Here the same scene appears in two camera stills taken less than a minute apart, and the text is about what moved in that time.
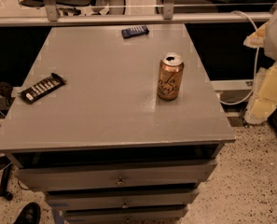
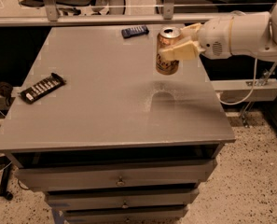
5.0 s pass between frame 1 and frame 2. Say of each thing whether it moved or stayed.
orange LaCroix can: moved
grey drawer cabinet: stayed
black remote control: stayed
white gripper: moved
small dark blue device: stayed
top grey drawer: stayed
